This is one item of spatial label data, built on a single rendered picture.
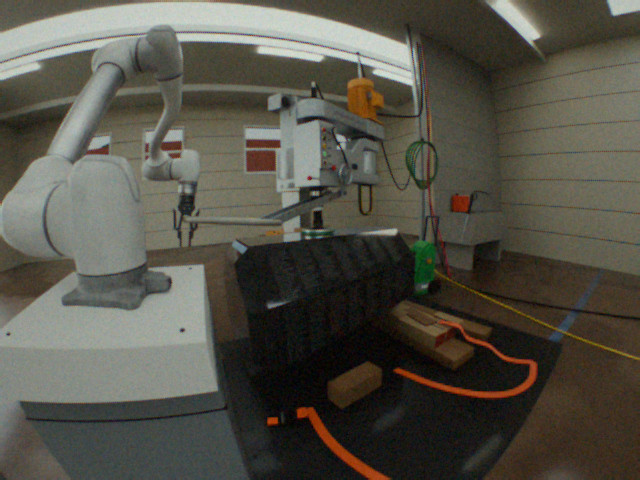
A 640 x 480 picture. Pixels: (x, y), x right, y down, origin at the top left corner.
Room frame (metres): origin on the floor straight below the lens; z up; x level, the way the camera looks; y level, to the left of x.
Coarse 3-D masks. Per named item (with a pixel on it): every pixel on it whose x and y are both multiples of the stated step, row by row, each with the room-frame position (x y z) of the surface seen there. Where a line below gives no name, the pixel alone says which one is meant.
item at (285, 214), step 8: (328, 192) 1.93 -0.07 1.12; (336, 192) 1.81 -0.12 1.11; (344, 192) 1.83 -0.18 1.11; (304, 200) 1.72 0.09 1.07; (320, 200) 1.68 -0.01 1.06; (328, 200) 1.74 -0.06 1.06; (288, 208) 1.61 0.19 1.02; (296, 208) 1.50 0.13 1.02; (304, 208) 1.56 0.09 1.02; (312, 208) 1.61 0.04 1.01; (264, 216) 1.46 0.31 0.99; (272, 216) 1.51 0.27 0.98; (280, 216) 1.41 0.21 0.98; (288, 216) 1.45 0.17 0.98; (296, 216) 1.50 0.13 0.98
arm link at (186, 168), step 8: (184, 152) 1.10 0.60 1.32; (192, 152) 1.10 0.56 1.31; (176, 160) 1.09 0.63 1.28; (184, 160) 1.08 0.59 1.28; (192, 160) 1.10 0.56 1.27; (200, 160) 1.16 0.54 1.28; (176, 168) 1.07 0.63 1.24; (184, 168) 1.08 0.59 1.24; (192, 168) 1.09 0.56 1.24; (176, 176) 1.08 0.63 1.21; (184, 176) 1.08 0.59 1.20; (192, 176) 1.10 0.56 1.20
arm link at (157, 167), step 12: (168, 84) 0.77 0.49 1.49; (180, 84) 0.81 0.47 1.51; (168, 96) 0.81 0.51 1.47; (180, 96) 0.85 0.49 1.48; (168, 108) 0.85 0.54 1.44; (180, 108) 0.89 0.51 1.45; (168, 120) 0.89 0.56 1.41; (156, 132) 0.93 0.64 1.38; (156, 144) 0.97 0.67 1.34; (156, 156) 1.02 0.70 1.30; (168, 156) 1.09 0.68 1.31; (144, 168) 1.05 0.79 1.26; (156, 168) 1.04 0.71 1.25; (168, 168) 1.07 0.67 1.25; (156, 180) 1.09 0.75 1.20; (168, 180) 1.11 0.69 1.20
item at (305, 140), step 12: (300, 132) 1.69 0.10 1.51; (312, 132) 1.63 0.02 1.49; (300, 144) 1.70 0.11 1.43; (312, 144) 1.63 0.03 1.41; (336, 144) 1.74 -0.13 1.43; (300, 156) 1.70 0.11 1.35; (312, 156) 1.63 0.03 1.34; (336, 156) 1.74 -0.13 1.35; (300, 168) 1.70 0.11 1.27; (312, 168) 1.64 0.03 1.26; (336, 168) 1.74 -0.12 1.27; (300, 180) 1.70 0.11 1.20; (312, 180) 1.64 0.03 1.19; (324, 180) 1.63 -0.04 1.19; (336, 180) 1.73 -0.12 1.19
